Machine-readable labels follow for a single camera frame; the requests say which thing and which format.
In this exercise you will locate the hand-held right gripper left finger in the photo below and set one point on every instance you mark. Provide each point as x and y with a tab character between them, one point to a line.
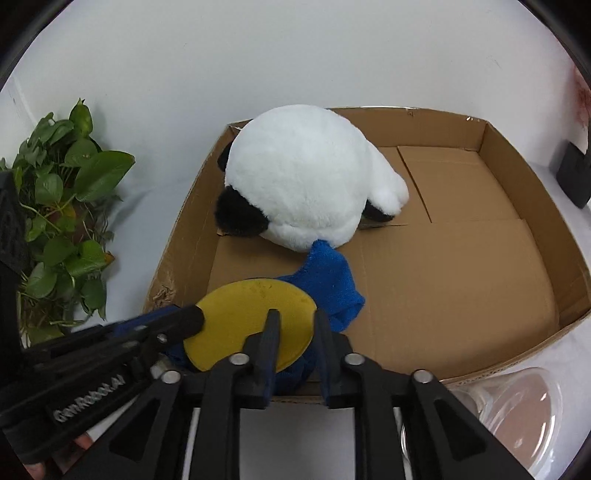
270	360

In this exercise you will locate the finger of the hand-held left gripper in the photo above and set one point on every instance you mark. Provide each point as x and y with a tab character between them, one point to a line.
184	321
138	319

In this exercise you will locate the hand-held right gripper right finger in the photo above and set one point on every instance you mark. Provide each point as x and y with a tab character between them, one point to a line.
323	364

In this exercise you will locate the yellow round plate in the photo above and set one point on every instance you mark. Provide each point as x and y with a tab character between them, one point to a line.
249	314

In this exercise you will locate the blue towel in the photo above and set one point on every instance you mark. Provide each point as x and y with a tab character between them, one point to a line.
332	286

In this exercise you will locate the brown cardboard box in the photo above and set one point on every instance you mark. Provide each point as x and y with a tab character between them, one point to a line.
438	286

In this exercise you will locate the person's left hand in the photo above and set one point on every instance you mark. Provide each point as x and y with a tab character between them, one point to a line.
84	443

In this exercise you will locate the green leafy potted plant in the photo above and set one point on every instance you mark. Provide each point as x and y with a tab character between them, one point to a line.
101	173

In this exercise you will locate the panda plush toy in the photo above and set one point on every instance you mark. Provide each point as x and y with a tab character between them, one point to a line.
300	175

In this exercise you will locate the clear glass jar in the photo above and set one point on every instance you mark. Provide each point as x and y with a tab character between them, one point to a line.
517	415

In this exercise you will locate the black plant pot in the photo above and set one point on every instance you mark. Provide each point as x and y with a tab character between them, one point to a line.
575	180

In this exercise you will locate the pink artificial blossom tree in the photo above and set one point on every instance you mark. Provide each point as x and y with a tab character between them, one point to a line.
582	97

